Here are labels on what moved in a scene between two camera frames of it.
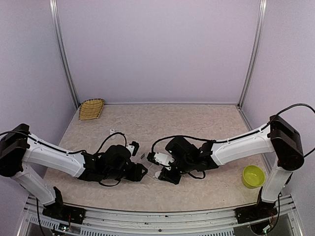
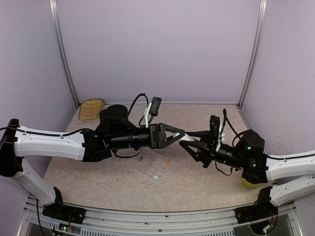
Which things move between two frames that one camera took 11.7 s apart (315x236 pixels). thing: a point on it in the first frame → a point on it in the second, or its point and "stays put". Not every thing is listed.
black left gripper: x=136 y=175 → x=157 y=135
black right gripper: x=169 y=178 → x=207 y=151
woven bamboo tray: x=90 y=108 stays put
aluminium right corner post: x=262 y=21 stays put
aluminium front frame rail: x=223 y=222 stays put
